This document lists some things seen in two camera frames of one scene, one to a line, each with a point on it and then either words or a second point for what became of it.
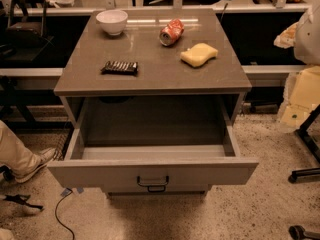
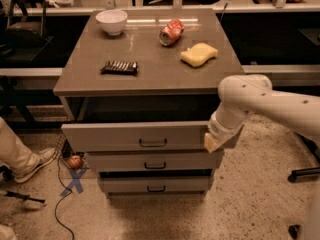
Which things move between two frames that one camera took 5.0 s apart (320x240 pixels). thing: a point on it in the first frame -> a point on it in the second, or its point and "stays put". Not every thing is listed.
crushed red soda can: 171,32 stays put
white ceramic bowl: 113,21 stays put
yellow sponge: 197,54 stays put
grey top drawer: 152,169 -> 136,136
